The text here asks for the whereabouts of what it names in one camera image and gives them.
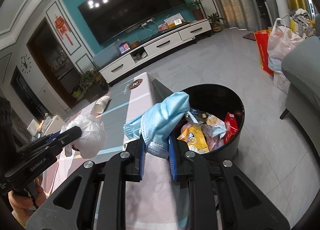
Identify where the black round trash bin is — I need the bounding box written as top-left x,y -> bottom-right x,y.
173,84 -> 245,162

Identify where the white tv cabinet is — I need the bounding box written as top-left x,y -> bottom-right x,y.
99,19 -> 212,83

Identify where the red chinese knot left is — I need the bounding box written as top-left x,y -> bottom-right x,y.
54,16 -> 73,46

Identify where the wall clock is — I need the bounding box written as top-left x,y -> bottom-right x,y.
21,54 -> 31,74

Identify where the pink plastic bag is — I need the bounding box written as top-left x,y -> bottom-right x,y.
206,135 -> 225,151

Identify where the upright vacuum cleaner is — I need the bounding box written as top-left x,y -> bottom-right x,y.
256,0 -> 271,28

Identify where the potted plant on floor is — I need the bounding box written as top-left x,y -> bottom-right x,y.
207,12 -> 225,33

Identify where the white storage box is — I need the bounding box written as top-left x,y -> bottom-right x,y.
27,115 -> 66,136

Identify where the blue face mask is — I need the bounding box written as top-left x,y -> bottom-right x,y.
123,92 -> 190,158

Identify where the white clear plastic bag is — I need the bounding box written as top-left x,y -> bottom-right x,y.
60,115 -> 107,158

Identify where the leafy plant in black planter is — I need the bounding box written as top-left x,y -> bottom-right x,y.
71,68 -> 110,103

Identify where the potted plant on cabinet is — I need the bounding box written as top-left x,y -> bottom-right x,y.
184,0 -> 204,20

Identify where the large black television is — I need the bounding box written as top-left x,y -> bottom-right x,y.
78,0 -> 184,45

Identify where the red shopping bag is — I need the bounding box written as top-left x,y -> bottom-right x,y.
254,29 -> 274,75

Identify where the blue white bread wrapper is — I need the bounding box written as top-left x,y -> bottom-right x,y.
185,109 -> 226,138

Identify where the yellow snack bag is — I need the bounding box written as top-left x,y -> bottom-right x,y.
177,123 -> 209,154

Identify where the left hand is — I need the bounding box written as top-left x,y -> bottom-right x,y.
8,179 -> 47,225

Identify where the clothes pile on sofa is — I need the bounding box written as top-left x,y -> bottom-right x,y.
290,8 -> 316,39

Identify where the white paper cup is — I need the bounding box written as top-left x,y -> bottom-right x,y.
93,95 -> 110,114

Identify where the red cigarette carton box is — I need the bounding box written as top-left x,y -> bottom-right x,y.
223,113 -> 238,144

